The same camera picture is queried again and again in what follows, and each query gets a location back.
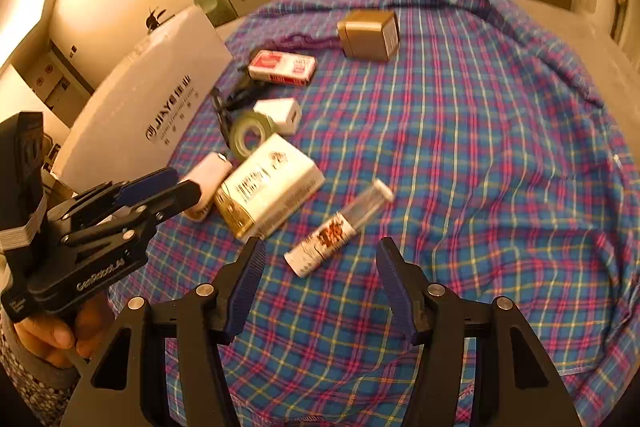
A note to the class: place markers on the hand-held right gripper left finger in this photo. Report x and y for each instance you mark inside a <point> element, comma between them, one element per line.
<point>245,289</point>

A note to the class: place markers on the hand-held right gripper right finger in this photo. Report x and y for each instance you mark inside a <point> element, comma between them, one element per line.
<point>395,292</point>

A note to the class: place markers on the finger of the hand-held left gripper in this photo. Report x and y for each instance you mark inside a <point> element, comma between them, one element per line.
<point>150,184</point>
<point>175,199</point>

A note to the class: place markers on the clear tube with printed label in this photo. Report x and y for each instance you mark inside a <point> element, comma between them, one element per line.
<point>335,229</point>

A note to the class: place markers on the green tape roll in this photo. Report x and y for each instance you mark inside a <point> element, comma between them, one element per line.
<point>240,139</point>

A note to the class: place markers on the white and gold carton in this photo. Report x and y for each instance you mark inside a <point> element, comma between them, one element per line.
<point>270,192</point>

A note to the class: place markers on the white foam box container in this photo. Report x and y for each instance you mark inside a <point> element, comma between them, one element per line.
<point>150,82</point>

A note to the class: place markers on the white plug charger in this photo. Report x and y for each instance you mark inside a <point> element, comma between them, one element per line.
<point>277,114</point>

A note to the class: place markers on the person's left hand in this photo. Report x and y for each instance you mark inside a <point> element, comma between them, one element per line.
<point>50,337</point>

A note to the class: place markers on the black glasses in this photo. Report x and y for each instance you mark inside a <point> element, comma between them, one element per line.
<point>227,102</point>

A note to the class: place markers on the blue plaid cloth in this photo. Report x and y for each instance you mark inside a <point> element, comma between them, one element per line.
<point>450,157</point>

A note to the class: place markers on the dark potted plant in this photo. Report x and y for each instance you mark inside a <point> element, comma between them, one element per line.
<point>155,19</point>

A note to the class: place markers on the red and white small box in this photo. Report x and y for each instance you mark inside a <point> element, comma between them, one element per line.
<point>282,67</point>

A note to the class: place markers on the green plastic stool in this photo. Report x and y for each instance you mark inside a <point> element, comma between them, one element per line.
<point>212,4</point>

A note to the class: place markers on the gold square box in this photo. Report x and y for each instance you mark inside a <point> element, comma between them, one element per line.
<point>367,34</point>

